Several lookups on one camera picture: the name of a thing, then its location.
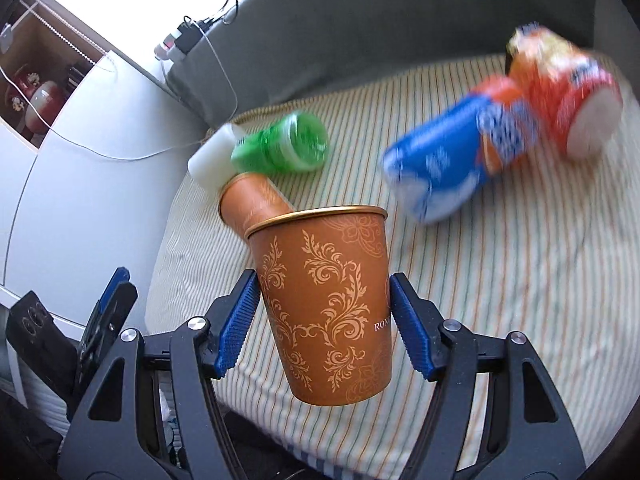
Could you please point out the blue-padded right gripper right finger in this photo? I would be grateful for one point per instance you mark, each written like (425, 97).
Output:
(527, 432)

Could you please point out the wooden wall shelf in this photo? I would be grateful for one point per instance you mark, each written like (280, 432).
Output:
(51, 42)

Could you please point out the green plastic bottle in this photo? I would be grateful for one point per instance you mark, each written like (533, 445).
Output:
(296, 143)

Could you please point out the small orange paper cup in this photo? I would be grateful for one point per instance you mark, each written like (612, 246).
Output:
(248, 199)

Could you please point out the white plastic container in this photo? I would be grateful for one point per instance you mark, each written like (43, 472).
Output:
(210, 166)

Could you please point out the blue Arctic Ocean can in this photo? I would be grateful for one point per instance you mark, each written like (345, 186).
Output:
(437, 167)

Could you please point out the black power adapter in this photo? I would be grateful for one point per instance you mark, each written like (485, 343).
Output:
(190, 32)

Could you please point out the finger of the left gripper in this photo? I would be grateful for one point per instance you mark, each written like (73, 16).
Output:
(106, 320)

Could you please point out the red round ornament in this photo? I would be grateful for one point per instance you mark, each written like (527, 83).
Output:
(39, 100)

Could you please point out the orange patterned paper cup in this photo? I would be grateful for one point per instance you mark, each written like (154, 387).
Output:
(324, 278)

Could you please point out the grey sofa backrest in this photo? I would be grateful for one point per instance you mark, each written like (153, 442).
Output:
(276, 51)

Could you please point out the orange-labelled plastic jar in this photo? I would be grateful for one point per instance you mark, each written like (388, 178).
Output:
(578, 100)

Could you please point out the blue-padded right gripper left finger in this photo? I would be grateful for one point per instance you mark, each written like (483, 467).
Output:
(117, 431)

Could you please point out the white power strip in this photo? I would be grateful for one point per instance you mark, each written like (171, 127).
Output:
(169, 49)

